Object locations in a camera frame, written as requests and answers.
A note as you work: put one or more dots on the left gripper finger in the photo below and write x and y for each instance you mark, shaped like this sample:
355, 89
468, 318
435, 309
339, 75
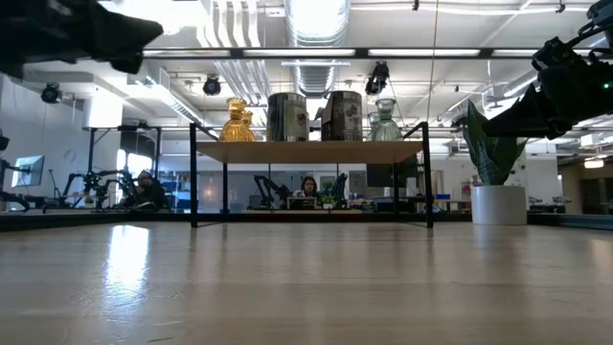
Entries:
127, 62
124, 31

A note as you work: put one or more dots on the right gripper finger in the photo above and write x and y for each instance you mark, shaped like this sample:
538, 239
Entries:
527, 131
529, 112

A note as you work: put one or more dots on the amber glass candle holder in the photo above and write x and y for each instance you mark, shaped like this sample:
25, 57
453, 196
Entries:
236, 127
248, 116

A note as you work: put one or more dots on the candle tin cake label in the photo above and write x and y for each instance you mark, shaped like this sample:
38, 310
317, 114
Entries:
287, 117

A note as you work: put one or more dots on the candle tin nut label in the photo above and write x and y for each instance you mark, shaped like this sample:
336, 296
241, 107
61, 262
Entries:
345, 117

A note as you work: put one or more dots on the black background robot arm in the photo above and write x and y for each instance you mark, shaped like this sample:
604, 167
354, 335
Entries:
270, 189
339, 184
96, 179

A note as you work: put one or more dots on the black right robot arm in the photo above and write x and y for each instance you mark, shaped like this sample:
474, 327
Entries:
604, 10

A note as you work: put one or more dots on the black ceiling spotlight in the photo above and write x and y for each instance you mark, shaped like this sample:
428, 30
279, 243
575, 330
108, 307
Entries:
50, 93
212, 86

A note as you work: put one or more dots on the rectangular glowing lamp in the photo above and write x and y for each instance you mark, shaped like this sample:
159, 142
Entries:
594, 163

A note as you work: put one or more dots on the green plant in white pot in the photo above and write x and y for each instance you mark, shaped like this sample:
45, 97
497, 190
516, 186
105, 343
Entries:
498, 206

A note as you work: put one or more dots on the black background rack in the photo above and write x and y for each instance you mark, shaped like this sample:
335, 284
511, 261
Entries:
157, 163

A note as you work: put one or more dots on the blue box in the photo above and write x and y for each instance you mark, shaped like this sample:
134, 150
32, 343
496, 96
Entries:
443, 196

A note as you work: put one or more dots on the person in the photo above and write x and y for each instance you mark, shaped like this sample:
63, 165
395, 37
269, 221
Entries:
309, 184
148, 189

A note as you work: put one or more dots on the computer monitor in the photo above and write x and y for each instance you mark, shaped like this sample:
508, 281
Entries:
29, 170

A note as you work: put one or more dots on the wooden shelf riser black legs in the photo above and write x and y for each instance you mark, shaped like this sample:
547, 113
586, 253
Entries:
311, 152

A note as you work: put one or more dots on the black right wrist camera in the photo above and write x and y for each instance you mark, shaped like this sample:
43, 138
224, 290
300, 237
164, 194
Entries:
555, 52

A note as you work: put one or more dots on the black overhead camera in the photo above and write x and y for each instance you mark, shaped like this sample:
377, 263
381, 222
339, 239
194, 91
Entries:
378, 76

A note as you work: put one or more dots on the black metal table frame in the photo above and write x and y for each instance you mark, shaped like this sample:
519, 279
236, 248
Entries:
359, 217

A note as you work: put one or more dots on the silver ventilation duct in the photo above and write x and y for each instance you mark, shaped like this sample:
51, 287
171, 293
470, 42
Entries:
316, 29

